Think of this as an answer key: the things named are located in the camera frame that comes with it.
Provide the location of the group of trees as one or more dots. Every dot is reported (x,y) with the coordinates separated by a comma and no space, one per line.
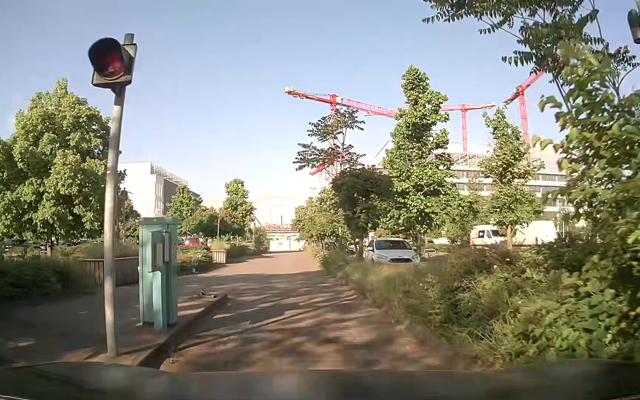
(214,214)

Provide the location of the white car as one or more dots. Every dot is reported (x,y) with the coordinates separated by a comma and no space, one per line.
(391,251)

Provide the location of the overgrown grass verge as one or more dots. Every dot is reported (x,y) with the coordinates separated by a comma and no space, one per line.
(492,300)

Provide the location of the red tower crane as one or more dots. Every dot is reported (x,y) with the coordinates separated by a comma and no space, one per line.
(464,119)
(348,103)
(523,105)

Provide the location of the red car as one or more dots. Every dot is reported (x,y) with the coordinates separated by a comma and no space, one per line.
(191,241)

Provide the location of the traffic light on grey post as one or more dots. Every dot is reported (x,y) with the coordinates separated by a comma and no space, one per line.
(111,222)

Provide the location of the brown paved road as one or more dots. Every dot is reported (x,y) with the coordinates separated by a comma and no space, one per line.
(281,311)

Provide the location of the multi-storey building under construction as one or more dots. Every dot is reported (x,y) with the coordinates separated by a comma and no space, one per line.
(542,183)

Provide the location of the large broad green tree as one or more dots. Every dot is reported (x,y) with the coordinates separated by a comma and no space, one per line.
(42,166)

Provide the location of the wooden planter box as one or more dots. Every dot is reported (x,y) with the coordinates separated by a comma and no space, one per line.
(219,256)

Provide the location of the white van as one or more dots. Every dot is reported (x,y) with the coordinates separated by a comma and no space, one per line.
(485,235)

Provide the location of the paved pavement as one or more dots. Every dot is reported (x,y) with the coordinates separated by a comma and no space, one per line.
(59,328)

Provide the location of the white construction hoarding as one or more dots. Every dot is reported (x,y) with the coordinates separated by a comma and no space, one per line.
(284,244)

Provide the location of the car's own bonnet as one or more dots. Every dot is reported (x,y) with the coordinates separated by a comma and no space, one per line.
(320,384)

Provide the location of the white grey building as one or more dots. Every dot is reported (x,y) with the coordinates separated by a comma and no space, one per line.
(145,189)

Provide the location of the row of trees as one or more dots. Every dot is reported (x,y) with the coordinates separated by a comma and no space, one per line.
(420,166)

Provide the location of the hedge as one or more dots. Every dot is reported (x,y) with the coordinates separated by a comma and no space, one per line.
(14,278)

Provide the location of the wooden slat fence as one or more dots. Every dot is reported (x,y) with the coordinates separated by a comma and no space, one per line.
(123,270)

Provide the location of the green ticket machine cabinet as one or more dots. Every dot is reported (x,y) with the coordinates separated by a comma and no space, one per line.
(158,272)

